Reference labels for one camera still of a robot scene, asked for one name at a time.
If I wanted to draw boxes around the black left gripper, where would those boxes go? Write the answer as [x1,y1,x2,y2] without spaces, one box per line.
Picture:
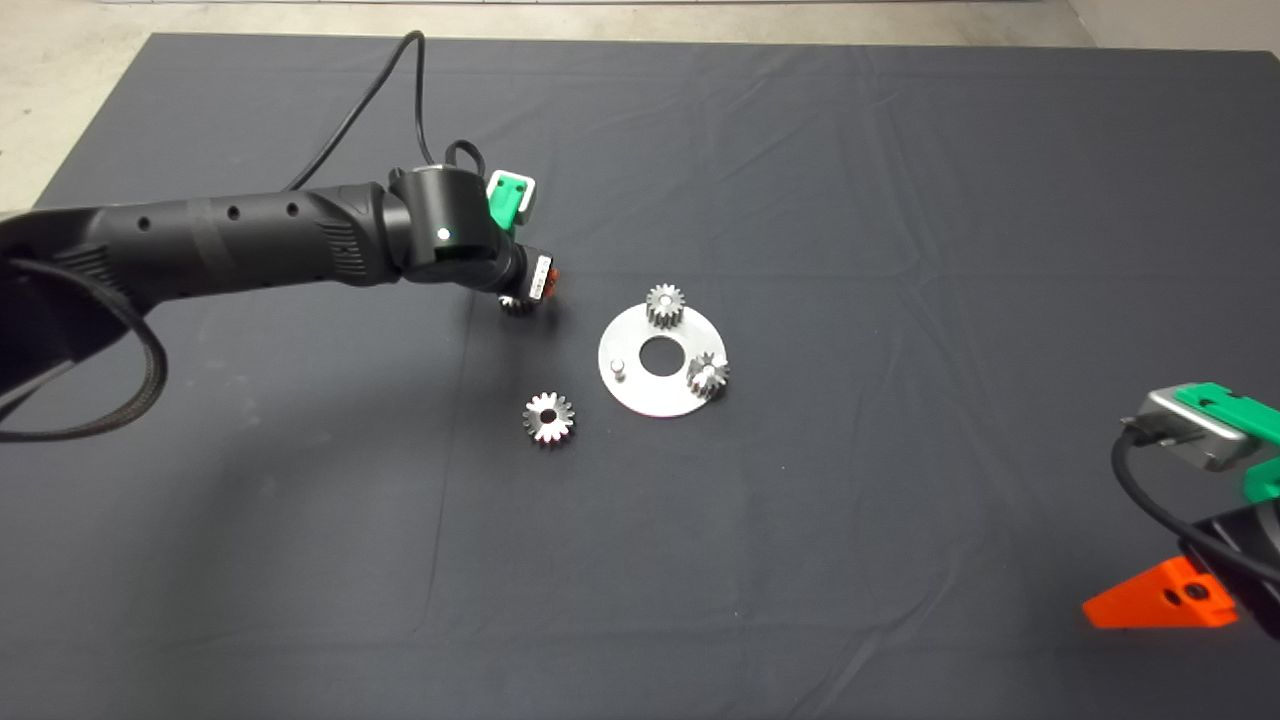
[495,248,563,307]

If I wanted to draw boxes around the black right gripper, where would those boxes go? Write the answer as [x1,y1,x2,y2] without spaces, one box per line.
[1083,503,1280,642]

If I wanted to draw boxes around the larger steel gear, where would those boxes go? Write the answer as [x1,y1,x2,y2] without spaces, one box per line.
[522,390,577,448]

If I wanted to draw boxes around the small steel gear on peg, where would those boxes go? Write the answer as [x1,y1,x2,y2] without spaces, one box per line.
[686,351,731,400]
[645,284,686,330]

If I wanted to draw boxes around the round metal plate with hole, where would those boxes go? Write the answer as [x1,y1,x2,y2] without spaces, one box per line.
[598,303,727,419]

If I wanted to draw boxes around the dark grey table cloth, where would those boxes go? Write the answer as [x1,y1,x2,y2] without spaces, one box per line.
[0,32,1280,720]

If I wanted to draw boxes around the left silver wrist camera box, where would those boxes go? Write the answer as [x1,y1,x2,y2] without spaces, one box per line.
[486,170,537,227]

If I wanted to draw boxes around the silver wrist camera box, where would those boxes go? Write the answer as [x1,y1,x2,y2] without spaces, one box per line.
[1122,388,1264,474]
[486,170,537,227]

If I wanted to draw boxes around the left green camera mount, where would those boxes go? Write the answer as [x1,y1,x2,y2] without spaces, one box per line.
[487,174,529,229]

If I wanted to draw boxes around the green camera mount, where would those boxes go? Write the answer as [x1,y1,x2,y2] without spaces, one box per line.
[1175,382,1280,503]
[487,174,529,229]

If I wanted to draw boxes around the right black camera cable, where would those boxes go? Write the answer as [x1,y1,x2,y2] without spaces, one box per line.
[1111,422,1280,583]

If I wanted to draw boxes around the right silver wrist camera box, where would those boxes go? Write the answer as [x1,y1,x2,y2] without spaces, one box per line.
[1122,388,1264,474]

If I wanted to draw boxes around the right green camera mount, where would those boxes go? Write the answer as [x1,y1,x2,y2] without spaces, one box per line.
[1175,382,1280,503]

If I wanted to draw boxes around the left thin black camera cable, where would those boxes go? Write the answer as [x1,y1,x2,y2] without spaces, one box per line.
[283,30,488,193]

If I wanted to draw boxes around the left black braided cable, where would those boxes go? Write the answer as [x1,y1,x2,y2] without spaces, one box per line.
[0,258,169,443]

